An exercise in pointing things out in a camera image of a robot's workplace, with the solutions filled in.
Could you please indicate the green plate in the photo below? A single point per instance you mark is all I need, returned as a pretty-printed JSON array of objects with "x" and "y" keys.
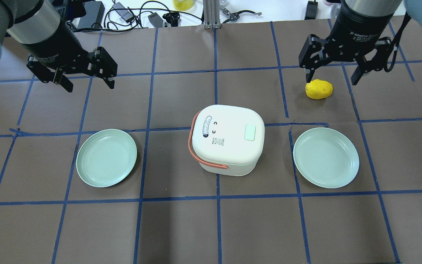
[
  {"x": 326, "y": 158},
  {"x": 106, "y": 158}
]

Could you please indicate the black power adapter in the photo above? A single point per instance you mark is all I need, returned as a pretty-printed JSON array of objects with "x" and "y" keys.
[{"x": 94, "y": 12}]

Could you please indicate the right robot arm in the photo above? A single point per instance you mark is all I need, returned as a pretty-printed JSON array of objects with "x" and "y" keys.
[{"x": 413, "y": 10}]

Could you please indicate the aluminium frame post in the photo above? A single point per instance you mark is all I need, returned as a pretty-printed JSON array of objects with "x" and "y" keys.
[{"x": 211, "y": 16}]

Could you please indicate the left green plate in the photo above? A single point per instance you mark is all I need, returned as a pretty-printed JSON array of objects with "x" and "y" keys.
[{"x": 106, "y": 158}]

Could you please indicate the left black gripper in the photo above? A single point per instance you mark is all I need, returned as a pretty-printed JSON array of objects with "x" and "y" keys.
[{"x": 51, "y": 44}]

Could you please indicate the right green plate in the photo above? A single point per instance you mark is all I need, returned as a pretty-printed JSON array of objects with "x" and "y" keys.
[{"x": 326, "y": 158}]

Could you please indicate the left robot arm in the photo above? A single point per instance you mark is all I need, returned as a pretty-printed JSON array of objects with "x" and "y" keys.
[{"x": 28, "y": 21}]

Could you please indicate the yellow tape roll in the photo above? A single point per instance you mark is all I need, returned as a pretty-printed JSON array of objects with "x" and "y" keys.
[{"x": 183, "y": 5}]

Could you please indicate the small black charger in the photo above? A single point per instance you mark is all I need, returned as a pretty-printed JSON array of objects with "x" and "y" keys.
[{"x": 156, "y": 20}]

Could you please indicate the white rice cooker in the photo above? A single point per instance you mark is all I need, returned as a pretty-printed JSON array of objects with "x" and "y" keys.
[{"x": 227, "y": 140}]

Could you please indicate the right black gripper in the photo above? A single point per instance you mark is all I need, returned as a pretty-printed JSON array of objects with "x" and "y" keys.
[{"x": 361, "y": 27}]

